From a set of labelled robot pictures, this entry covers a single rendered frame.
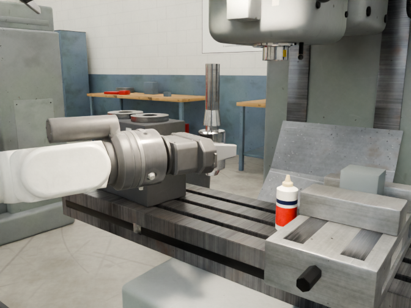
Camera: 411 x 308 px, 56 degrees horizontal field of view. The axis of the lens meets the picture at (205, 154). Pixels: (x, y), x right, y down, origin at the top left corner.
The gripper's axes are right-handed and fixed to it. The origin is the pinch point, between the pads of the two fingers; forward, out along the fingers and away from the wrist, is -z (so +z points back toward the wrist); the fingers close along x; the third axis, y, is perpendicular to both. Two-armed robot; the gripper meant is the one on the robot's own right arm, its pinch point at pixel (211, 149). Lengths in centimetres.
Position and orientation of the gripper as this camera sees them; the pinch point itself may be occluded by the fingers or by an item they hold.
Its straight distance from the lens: 66.4
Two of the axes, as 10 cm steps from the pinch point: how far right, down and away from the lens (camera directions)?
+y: -0.1, 9.8, 2.1
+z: -8.4, 1.1, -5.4
